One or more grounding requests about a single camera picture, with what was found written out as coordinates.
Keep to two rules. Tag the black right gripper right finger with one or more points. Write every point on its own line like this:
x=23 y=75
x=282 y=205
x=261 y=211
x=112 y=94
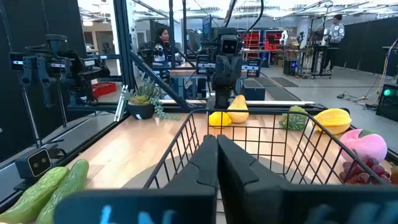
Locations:
x=280 y=205

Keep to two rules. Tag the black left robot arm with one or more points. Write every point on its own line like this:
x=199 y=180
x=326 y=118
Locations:
x=222 y=99

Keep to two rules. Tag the yellow star fruit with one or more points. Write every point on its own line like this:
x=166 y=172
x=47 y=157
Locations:
x=332 y=121

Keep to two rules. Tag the dark red grapes bunch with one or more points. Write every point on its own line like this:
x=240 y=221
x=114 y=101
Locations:
x=370 y=168

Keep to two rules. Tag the black box with green light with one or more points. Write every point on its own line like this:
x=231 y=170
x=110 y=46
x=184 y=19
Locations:
x=388 y=105

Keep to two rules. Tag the neighbouring black robot arm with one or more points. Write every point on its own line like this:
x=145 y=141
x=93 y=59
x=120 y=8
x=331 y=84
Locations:
x=68 y=70

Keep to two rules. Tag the green cucumber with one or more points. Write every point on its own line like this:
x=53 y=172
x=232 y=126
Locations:
x=70 y=183
x=31 y=196

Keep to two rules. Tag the silver frame bracket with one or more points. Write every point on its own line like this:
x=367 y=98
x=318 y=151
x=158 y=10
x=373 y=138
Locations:
x=119 y=107

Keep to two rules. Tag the person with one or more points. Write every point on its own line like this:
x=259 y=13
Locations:
x=162 y=40
x=336 y=32

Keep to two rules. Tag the red plastic bin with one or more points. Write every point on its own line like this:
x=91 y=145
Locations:
x=104 y=89

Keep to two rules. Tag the black storage box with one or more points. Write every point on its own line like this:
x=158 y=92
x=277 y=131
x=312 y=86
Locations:
x=253 y=91

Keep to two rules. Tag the pink peach with leaf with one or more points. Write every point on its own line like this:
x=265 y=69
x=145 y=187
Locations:
x=363 y=146

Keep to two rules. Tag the green grapes bunch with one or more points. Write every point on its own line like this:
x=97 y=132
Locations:
x=293 y=119

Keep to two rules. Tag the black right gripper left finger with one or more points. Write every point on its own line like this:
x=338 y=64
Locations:
x=174 y=205

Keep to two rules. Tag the computer tower with blue light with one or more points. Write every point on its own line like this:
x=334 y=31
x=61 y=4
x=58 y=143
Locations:
x=289 y=68

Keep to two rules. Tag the yellow pear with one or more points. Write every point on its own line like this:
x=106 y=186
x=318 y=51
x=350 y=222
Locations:
x=237 y=113

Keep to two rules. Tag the black standing desk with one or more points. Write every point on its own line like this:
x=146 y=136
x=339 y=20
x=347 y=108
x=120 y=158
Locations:
x=320 y=47

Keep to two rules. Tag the potted succulent plant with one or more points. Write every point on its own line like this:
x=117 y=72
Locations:
x=141 y=110

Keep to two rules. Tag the black floor mat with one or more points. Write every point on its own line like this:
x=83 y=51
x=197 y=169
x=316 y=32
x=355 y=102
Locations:
x=284 y=82
x=281 y=93

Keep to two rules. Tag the black partition wall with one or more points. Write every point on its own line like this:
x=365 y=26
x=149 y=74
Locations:
x=367 y=46

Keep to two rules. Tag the black table-level camera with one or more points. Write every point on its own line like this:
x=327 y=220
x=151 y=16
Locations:
x=37 y=163

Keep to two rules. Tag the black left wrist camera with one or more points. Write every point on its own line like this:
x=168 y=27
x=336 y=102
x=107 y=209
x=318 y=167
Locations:
x=230 y=46

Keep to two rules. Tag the red storage rack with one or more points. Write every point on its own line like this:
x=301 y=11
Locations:
x=252 y=40

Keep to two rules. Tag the yellow lemon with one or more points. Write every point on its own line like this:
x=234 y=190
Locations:
x=219 y=119

